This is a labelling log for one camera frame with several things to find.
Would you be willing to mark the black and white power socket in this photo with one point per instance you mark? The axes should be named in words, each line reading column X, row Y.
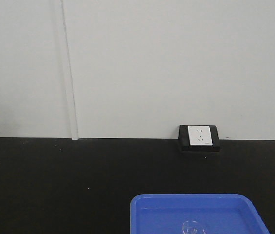
column 198, row 138

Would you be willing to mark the clear glass beaker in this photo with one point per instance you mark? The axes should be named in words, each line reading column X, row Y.
column 193, row 227

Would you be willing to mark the blue plastic tray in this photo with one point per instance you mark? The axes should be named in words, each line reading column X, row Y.
column 218, row 213

